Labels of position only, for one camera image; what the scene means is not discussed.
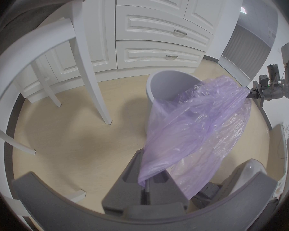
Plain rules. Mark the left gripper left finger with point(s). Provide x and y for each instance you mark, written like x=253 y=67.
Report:
x=125 y=182

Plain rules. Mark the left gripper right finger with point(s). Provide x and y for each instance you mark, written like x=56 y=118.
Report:
x=168 y=191

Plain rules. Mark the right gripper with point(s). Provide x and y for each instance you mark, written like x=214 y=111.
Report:
x=273 y=93

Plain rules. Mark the purple plastic bag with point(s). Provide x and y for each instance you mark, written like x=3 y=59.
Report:
x=195 y=129

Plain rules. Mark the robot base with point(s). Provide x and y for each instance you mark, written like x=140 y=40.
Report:
x=250 y=172

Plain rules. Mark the white trash bin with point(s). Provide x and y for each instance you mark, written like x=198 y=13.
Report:
x=168 y=85

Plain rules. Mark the grey curtain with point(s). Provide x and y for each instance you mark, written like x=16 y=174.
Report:
x=245 y=52

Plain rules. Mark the white wardrobe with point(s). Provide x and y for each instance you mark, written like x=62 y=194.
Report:
x=159 y=25

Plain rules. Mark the grey padded white chair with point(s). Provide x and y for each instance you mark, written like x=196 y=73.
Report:
x=62 y=32

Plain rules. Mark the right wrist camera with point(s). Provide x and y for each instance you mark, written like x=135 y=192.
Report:
x=264 y=79

